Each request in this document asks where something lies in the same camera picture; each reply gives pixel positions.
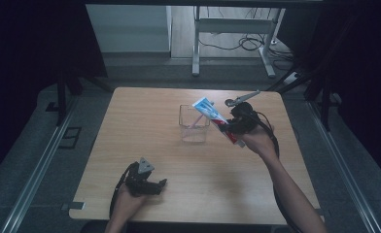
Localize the pink toothbrush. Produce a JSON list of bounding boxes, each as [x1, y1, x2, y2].
[[189, 113, 205, 129]]

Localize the aluminium floor rail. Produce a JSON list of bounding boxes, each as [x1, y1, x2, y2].
[[305, 99, 375, 233], [0, 96, 80, 233]]

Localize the black floor cables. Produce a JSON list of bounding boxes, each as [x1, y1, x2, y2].
[[197, 6, 294, 63]]

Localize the black metal stand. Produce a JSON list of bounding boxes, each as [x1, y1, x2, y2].
[[265, 62, 333, 132], [55, 66, 113, 128]]

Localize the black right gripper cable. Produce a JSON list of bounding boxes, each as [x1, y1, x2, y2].
[[256, 111, 304, 233]]

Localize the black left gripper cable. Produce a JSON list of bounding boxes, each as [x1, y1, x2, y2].
[[108, 162, 138, 218]]

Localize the black floor bracket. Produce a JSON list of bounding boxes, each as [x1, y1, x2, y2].
[[57, 126, 83, 150]]

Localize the person's left hand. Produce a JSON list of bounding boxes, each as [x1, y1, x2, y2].
[[112, 183, 150, 221]]

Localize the white metal desk frame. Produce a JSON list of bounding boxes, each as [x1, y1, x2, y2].
[[191, 5, 287, 80]]

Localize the blue and red toothpaste tube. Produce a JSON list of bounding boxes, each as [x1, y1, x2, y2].
[[191, 96, 246, 149]]

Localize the dark curtain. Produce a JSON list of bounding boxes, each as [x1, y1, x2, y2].
[[0, 0, 109, 185], [275, 0, 381, 181]]

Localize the clear plastic cup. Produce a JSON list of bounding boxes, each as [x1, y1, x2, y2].
[[178, 103, 211, 144]]

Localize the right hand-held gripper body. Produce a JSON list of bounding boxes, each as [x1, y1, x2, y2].
[[224, 89, 261, 135]]

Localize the person's right hand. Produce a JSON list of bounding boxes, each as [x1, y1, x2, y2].
[[239, 123, 279, 160]]

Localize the grey tape strip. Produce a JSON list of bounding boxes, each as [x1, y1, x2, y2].
[[60, 201, 87, 212]]

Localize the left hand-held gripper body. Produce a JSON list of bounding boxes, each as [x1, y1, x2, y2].
[[123, 156, 160, 197]]

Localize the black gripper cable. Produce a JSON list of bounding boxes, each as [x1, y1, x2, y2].
[[108, 162, 138, 218], [256, 111, 304, 233]]

